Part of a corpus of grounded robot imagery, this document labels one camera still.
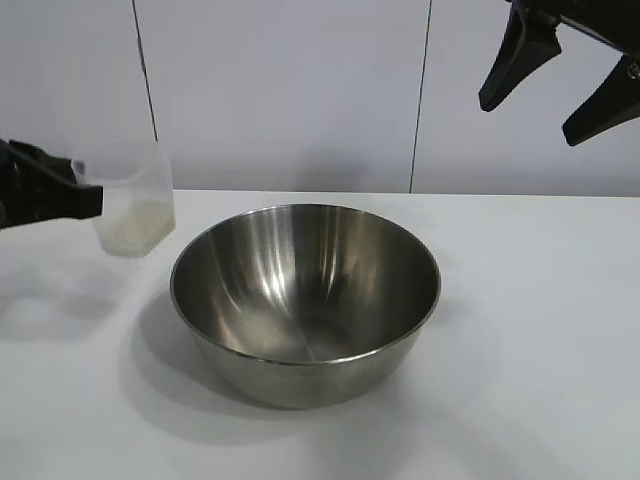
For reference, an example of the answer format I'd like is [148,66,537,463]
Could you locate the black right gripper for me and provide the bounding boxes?
[477,0,640,148]

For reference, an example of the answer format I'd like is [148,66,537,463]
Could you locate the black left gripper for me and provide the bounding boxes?
[0,138,105,232]

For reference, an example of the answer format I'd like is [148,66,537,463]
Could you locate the white rice grains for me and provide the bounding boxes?
[96,198,177,258]

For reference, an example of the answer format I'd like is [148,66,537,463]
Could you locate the clear plastic measuring cup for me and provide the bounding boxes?
[72,139,178,259]

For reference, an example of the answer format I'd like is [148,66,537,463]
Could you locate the stainless steel mixing bowl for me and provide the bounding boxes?
[169,203,443,411]

